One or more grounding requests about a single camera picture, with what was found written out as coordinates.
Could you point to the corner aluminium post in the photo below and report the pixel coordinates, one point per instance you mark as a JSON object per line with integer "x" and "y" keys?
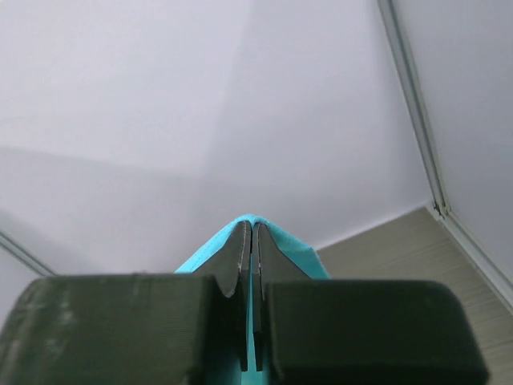
{"x": 19, "y": 253}
{"x": 440, "y": 208}

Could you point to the left corner aluminium post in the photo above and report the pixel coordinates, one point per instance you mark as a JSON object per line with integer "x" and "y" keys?
{"x": 19, "y": 253}

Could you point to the right corner aluminium post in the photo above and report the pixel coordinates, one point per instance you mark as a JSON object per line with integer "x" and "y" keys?
{"x": 440, "y": 208}

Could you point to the cyan t shirt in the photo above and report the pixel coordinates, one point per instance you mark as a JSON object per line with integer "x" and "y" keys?
{"x": 296, "y": 248}

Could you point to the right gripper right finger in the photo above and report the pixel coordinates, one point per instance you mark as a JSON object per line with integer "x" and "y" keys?
{"x": 309, "y": 330}

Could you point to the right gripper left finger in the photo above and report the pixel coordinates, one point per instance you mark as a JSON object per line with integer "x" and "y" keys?
{"x": 134, "y": 328}

